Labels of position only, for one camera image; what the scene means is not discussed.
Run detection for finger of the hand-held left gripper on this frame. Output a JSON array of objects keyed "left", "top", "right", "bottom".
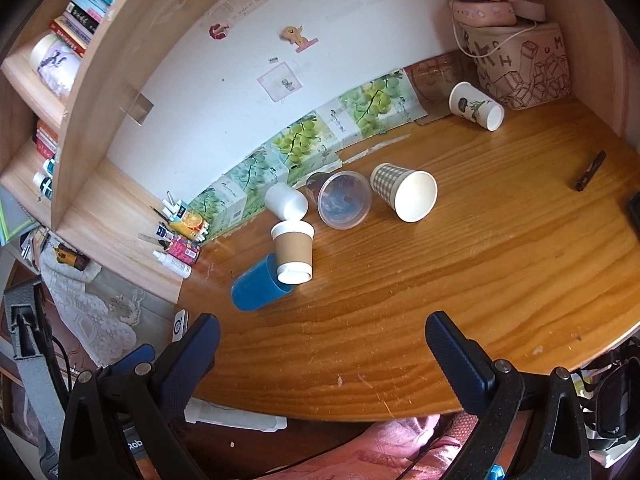
[{"left": 107, "top": 344, "right": 157, "bottom": 376}]

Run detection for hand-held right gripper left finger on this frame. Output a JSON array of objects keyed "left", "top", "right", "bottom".
[{"left": 59, "top": 312, "right": 222, "bottom": 480}]

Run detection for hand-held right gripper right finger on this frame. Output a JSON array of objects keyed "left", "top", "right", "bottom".
[{"left": 424, "top": 311, "right": 594, "bottom": 480}]

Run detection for brown sleeve paper cup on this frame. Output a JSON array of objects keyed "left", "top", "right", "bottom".
[{"left": 270, "top": 220, "right": 316, "bottom": 285}]

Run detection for blue plastic cup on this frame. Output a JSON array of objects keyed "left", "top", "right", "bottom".
[{"left": 230, "top": 253, "right": 297, "bottom": 312}]

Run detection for checked paper cup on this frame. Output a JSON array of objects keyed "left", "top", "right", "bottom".
[{"left": 370, "top": 162, "right": 438, "bottom": 224}]

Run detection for small white plastic cup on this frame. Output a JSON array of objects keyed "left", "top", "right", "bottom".
[{"left": 264, "top": 182, "right": 308, "bottom": 222}]

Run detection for clear plastic cup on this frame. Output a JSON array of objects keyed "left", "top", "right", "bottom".
[{"left": 306, "top": 170, "right": 373, "bottom": 231}]

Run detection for white plant print cup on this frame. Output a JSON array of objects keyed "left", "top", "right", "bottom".
[{"left": 448, "top": 81, "right": 506, "bottom": 132}]

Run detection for row of upright books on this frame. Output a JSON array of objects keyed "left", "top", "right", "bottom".
[{"left": 49, "top": 0, "right": 160, "bottom": 57}]

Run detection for white lace cloth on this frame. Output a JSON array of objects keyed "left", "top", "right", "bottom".
[{"left": 39, "top": 245, "right": 151, "bottom": 367}]

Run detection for white dropper bottle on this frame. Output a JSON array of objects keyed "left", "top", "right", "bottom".
[{"left": 152, "top": 251, "right": 193, "bottom": 280}]

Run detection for pink fabric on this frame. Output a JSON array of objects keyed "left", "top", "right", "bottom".
[{"left": 260, "top": 412, "right": 466, "bottom": 480}]

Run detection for yellow and black tool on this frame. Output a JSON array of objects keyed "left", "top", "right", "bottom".
[{"left": 54, "top": 243, "right": 90, "bottom": 271}]

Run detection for cluster of small tubes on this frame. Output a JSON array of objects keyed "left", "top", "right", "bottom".
[{"left": 139, "top": 191, "right": 210, "bottom": 267}]

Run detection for black bag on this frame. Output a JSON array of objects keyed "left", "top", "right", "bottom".
[{"left": 575, "top": 337, "right": 640, "bottom": 456}]

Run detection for white and green bottle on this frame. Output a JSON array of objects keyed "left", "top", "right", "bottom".
[{"left": 33, "top": 159, "right": 57, "bottom": 202}]

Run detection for stack of red books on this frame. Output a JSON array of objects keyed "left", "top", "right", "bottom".
[{"left": 33, "top": 119, "right": 61, "bottom": 161}]

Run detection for black marker pen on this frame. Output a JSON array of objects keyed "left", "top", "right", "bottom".
[{"left": 575, "top": 150, "right": 607, "bottom": 192}]

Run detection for wooden bookshelf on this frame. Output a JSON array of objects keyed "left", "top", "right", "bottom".
[{"left": 0, "top": 0, "right": 273, "bottom": 305}]

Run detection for row of grape print boxes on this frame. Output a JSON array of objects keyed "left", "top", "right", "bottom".
[{"left": 189, "top": 69, "right": 418, "bottom": 242}]

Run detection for clear tape patch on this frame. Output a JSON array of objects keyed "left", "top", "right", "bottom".
[{"left": 119, "top": 85, "right": 155, "bottom": 126}]

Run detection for brown cardboard sheet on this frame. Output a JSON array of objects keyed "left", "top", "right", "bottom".
[{"left": 402, "top": 52, "right": 468, "bottom": 126}]

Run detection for printed fabric storage basket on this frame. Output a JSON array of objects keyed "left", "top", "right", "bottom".
[{"left": 462, "top": 21, "right": 572, "bottom": 111}]

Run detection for white printed mug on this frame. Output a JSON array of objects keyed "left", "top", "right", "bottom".
[{"left": 28, "top": 32, "right": 83, "bottom": 100}]

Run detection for pink oval case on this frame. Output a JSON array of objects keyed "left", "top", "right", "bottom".
[{"left": 451, "top": 0, "right": 518, "bottom": 26}]

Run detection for grey strap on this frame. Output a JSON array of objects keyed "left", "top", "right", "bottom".
[{"left": 4, "top": 280, "right": 68, "bottom": 441}]

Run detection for pink square wall sticker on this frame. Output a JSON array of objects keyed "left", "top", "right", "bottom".
[{"left": 256, "top": 61, "right": 303, "bottom": 103}]

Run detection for white cable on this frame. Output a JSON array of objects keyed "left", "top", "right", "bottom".
[{"left": 451, "top": 0, "right": 576, "bottom": 59}]

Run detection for yellow pony wall sticker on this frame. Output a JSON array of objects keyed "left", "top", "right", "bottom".
[{"left": 280, "top": 25, "right": 319, "bottom": 54}]

